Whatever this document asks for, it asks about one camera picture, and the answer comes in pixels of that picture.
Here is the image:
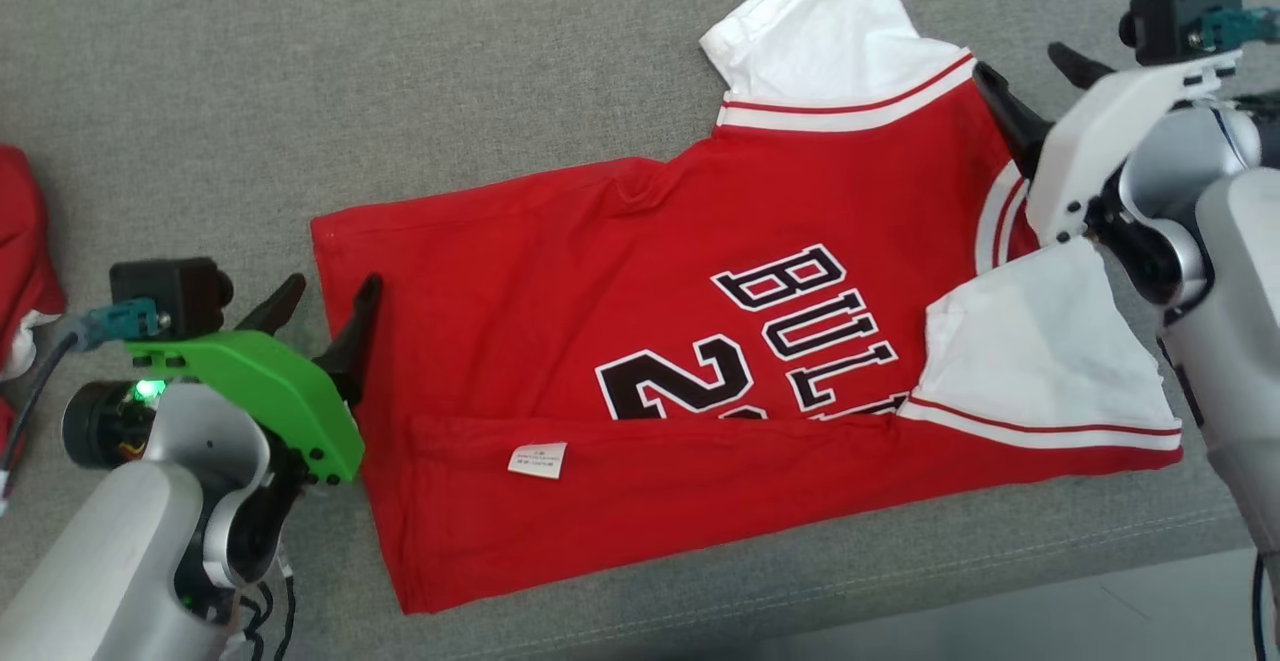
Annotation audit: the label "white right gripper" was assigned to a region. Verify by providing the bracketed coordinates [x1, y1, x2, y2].
[972, 42, 1244, 247]

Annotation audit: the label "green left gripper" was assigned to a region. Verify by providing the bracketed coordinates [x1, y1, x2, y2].
[125, 273, 385, 487]

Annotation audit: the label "red white Bulls jersey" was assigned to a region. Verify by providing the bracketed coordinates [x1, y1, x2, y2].
[310, 0, 1184, 615]

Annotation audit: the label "red white Bulls shorts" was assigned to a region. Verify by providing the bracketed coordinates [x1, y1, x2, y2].
[0, 146, 66, 502]

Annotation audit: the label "grey fabric sofa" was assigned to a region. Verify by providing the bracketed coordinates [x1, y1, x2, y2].
[0, 0, 1280, 661]

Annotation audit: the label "black cable with teal plug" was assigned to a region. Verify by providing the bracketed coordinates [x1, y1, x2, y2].
[0, 301, 161, 517]
[1200, 6, 1280, 52]

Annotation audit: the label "thin black cable bundle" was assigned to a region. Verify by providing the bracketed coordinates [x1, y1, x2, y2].
[235, 556, 298, 661]

